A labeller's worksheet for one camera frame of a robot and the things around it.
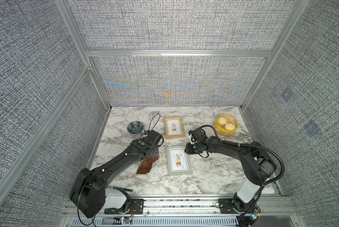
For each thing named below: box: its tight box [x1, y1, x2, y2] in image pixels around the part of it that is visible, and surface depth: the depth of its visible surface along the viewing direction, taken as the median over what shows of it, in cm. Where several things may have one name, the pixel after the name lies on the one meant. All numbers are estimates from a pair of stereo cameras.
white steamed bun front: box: [224, 122, 236, 131], surface depth 102 cm
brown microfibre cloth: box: [136, 155, 160, 175], surface depth 81 cm
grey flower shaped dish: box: [126, 121, 144, 134], surface depth 105 cm
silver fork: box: [112, 186, 134, 193], surface depth 81 cm
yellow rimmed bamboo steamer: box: [214, 113, 239, 137], surface depth 103 cm
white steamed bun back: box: [217, 116, 228, 125], surface depth 105 cm
